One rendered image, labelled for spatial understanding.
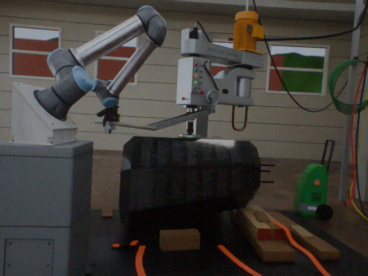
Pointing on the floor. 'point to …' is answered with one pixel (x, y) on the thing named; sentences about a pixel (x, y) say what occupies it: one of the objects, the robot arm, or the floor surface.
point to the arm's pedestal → (45, 208)
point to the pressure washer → (314, 190)
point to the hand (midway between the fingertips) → (107, 132)
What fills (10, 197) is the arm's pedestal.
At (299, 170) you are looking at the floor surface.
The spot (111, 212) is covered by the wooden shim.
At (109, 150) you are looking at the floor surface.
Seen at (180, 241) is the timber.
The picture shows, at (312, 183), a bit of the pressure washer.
